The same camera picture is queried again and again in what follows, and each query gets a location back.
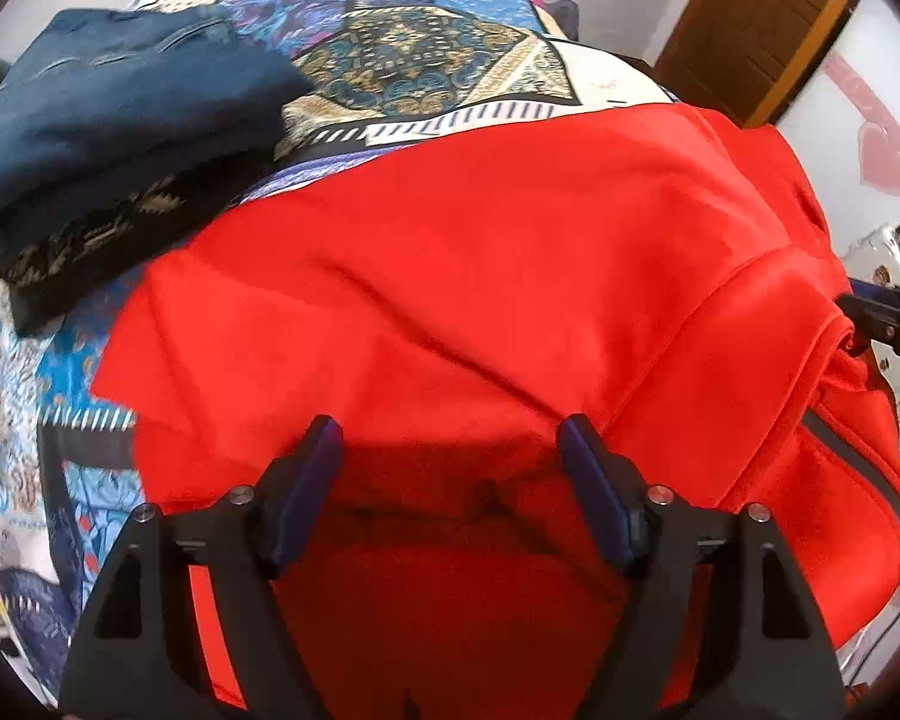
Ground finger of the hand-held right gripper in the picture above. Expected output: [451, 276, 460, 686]
[832, 292, 900, 383]
[847, 277, 900, 316]

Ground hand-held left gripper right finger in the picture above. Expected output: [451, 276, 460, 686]
[559, 414, 848, 720]

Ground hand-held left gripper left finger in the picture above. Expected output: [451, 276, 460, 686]
[58, 414, 346, 720]

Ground red zip jacket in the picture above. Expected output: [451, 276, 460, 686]
[88, 101, 900, 720]

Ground white printed object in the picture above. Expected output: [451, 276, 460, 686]
[844, 221, 900, 293]

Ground brown wooden door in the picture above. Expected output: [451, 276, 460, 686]
[652, 0, 871, 128]

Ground blue jeans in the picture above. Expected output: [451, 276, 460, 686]
[0, 6, 312, 271]

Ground blue patchwork bedspread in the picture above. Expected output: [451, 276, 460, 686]
[0, 0, 680, 698]

